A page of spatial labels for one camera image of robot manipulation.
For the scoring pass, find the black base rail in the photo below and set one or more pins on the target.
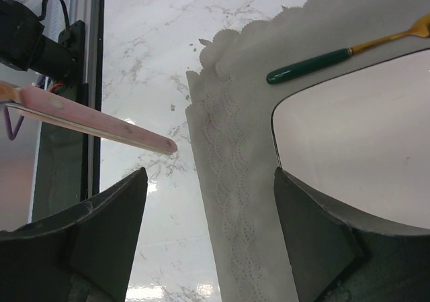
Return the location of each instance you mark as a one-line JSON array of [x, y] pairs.
[[68, 162]]

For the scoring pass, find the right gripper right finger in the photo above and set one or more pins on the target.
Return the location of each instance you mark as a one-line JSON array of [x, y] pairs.
[[340, 253]]

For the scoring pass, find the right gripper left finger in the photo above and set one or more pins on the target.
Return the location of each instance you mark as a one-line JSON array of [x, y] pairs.
[[83, 253]]

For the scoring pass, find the white rectangular plate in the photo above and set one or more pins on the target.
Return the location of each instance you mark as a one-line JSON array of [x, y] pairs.
[[363, 138]]

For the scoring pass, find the gold fork green handle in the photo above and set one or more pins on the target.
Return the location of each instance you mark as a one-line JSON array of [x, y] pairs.
[[419, 29]]

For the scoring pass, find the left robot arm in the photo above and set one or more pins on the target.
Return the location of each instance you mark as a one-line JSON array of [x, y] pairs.
[[25, 47]]

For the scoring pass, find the grey scalloped placemat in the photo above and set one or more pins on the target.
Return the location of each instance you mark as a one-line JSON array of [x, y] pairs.
[[231, 130]]

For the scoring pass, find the black knife pink handle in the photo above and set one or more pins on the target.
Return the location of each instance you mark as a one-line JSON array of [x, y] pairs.
[[56, 110]]

